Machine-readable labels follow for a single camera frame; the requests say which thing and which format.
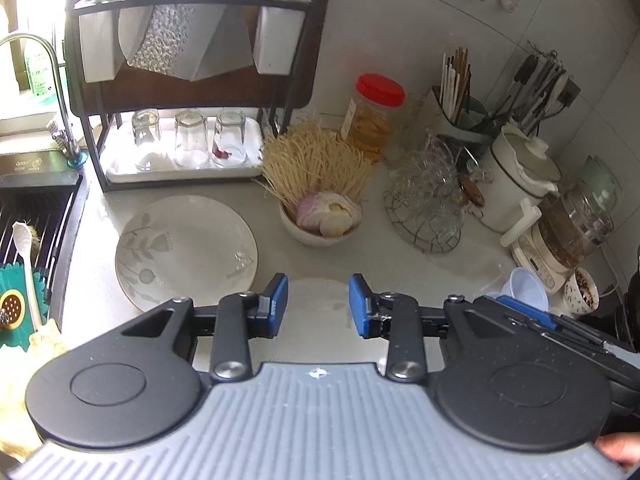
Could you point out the glass kettle on white base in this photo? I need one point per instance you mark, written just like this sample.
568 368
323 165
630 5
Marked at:
565 230

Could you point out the red-lidded clear jar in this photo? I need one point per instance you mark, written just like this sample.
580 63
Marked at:
370 120

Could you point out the black metal dish rack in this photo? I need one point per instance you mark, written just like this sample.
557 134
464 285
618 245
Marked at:
280 110

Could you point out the clear drinking glass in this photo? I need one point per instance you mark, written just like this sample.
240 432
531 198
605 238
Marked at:
230 135
191 137
146 135

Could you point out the white plastic spoon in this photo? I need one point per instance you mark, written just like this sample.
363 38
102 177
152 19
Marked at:
27 265

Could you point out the white electric pot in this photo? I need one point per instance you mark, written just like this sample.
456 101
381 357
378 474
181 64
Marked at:
515 180

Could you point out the green bottle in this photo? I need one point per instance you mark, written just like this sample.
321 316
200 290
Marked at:
37 67

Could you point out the peeled red onion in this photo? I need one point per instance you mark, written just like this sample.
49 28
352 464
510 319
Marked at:
325 215

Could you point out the chrome faucet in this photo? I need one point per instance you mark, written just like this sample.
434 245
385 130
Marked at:
55 80

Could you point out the green flower-shaped sponge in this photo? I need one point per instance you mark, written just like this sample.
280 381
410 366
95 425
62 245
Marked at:
22 305

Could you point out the row of hanging kitchen utensils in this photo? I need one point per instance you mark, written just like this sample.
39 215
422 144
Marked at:
540 90

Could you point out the yellow cloth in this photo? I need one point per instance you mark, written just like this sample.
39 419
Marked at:
20 385

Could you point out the patterned bowl with chili residue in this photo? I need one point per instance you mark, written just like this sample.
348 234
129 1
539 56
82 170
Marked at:
580 292

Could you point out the white drip tray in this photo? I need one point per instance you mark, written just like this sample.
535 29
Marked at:
250 150

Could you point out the bundle of dried noodles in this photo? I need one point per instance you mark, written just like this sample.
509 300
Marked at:
315 160

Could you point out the person's right hand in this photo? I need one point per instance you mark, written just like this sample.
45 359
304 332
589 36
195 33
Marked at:
622 451

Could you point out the dark cooking pot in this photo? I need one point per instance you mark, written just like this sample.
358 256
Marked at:
632 285

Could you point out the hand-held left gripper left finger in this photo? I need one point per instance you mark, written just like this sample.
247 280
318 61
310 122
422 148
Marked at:
278 305

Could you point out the black induction cooker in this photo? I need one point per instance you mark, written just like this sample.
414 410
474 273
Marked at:
621 325

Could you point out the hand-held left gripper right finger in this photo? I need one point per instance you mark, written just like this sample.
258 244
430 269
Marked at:
360 310

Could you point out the pale green glass container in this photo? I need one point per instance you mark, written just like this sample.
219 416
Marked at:
602 182

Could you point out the plain white plate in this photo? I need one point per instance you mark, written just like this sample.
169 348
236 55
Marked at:
131 35

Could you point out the white leaf-pattern plate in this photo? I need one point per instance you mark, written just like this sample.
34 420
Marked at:
185 250

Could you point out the green and white chopstick holder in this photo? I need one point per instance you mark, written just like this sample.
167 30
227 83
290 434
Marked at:
475 130

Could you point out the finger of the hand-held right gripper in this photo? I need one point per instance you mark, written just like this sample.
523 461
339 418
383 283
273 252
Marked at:
525 307

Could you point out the bunch of chopsticks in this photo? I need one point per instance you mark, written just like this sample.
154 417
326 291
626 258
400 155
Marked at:
457 85

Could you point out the black sink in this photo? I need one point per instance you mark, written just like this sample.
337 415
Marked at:
35 210

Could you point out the small bluish white bowl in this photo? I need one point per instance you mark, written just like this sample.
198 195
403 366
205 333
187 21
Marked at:
527 285

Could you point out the white utensil caddy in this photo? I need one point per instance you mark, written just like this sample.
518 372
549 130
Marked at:
277 35
97 50

